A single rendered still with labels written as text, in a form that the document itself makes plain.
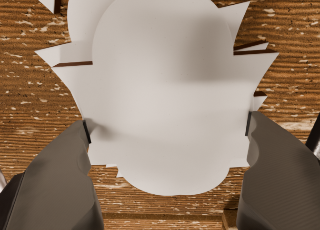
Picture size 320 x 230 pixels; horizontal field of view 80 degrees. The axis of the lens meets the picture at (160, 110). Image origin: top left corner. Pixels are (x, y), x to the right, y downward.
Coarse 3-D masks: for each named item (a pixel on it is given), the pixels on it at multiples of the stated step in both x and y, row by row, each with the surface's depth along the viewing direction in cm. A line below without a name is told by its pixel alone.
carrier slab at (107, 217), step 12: (108, 216) 28; (120, 216) 28; (132, 216) 28; (144, 216) 28; (156, 216) 28; (168, 216) 28; (180, 216) 28; (192, 216) 28; (204, 216) 28; (216, 216) 28; (108, 228) 29; (120, 228) 28; (132, 228) 28; (144, 228) 28; (156, 228) 28; (168, 228) 28; (180, 228) 28; (192, 228) 28; (204, 228) 28; (216, 228) 28
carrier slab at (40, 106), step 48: (0, 0) 15; (240, 0) 15; (288, 0) 15; (0, 48) 16; (288, 48) 16; (0, 96) 19; (48, 96) 19; (288, 96) 18; (0, 144) 21; (96, 192) 25; (144, 192) 25
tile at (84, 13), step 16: (80, 0) 10; (96, 0) 10; (112, 0) 10; (80, 16) 10; (96, 16) 10; (224, 16) 10; (240, 16) 10; (80, 32) 11; (48, 48) 11; (64, 48) 11; (80, 48) 11; (80, 112) 13
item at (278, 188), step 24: (264, 120) 10; (264, 144) 8; (288, 144) 8; (264, 168) 7; (288, 168) 7; (312, 168) 7; (240, 192) 7; (264, 192) 6; (288, 192) 6; (312, 192) 6; (240, 216) 6; (264, 216) 6; (288, 216) 6; (312, 216) 5
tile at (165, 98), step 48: (144, 0) 9; (192, 0) 9; (96, 48) 10; (144, 48) 10; (192, 48) 10; (96, 96) 11; (144, 96) 11; (192, 96) 11; (240, 96) 11; (96, 144) 13; (144, 144) 13; (192, 144) 13; (240, 144) 13
